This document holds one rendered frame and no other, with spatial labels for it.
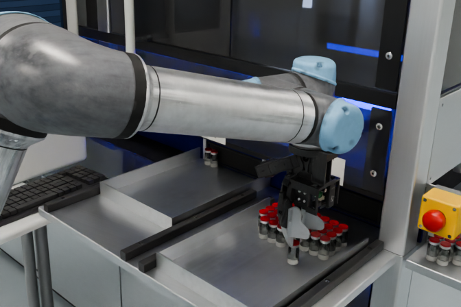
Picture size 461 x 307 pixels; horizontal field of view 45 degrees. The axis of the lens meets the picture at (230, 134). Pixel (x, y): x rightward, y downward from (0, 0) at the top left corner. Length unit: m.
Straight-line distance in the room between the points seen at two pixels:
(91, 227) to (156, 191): 0.22
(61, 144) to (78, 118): 1.16
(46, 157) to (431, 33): 1.14
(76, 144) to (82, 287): 0.68
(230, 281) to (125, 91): 0.57
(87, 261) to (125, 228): 0.91
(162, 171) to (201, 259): 0.44
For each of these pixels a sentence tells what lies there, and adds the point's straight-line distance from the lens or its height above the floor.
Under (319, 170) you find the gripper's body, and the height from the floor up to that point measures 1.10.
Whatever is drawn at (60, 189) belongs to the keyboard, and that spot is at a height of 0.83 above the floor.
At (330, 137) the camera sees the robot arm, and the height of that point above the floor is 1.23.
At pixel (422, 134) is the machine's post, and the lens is 1.09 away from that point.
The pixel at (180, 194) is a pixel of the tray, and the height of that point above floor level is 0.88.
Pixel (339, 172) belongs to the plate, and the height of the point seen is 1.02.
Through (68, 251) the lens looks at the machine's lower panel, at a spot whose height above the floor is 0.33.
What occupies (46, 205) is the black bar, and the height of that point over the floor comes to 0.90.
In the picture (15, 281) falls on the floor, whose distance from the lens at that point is 2.74.
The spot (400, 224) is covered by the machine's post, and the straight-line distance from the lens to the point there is 1.16.
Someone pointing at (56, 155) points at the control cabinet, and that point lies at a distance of 1.73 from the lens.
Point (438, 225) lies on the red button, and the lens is 1.09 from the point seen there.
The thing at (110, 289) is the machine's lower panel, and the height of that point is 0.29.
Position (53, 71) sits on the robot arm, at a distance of 0.57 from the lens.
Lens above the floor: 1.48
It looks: 20 degrees down
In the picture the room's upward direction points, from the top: 2 degrees clockwise
